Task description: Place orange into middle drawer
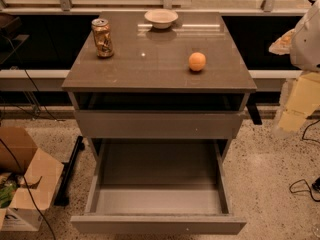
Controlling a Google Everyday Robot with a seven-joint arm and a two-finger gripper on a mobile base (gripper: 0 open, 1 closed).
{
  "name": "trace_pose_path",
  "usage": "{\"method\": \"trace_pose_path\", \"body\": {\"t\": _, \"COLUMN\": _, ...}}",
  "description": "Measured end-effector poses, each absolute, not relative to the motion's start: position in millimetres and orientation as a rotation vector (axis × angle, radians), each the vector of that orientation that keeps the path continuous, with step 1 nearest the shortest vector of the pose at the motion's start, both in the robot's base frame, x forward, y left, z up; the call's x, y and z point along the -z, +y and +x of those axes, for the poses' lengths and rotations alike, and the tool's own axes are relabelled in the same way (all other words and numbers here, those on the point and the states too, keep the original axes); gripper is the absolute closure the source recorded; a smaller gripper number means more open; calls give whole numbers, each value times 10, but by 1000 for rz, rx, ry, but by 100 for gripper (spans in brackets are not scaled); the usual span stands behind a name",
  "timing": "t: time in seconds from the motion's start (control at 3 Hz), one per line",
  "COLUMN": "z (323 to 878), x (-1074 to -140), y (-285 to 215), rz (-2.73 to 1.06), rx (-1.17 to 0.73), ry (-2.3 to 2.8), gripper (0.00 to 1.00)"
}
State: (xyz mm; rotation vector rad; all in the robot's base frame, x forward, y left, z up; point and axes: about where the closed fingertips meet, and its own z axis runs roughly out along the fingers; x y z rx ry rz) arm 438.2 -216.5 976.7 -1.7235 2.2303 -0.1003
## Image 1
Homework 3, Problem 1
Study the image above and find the green item in box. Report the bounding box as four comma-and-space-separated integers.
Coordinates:
0, 181, 17, 208

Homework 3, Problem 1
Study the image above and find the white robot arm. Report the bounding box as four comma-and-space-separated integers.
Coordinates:
269, 0, 320, 138

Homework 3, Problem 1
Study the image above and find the crushed golden soda can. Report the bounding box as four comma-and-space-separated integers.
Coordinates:
91, 18, 114, 58

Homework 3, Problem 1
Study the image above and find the black cable over box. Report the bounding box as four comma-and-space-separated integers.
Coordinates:
0, 37, 58, 240

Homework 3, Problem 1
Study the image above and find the grey drawer cabinet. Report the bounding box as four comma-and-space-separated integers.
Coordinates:
61, 10, 258, 236

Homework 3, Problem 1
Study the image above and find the closed grey top drawer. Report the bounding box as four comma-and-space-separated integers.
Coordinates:
75, 110, 243, 139

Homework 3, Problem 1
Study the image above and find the orange fruit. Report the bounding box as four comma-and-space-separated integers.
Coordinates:
188, 52, 206, 72

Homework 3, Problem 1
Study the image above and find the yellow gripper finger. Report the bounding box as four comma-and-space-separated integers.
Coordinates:
272, 72, 320, 138
269, 29, 295, 55

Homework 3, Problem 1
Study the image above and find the white ceramic bowl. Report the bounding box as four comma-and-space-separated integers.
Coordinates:
144, 9, 178, 29

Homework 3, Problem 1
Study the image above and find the black metal bar on floor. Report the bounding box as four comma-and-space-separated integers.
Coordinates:
54, 136, 85, 206

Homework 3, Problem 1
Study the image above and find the open cardboard box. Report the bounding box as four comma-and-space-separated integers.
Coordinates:
0, 127, 63, 231

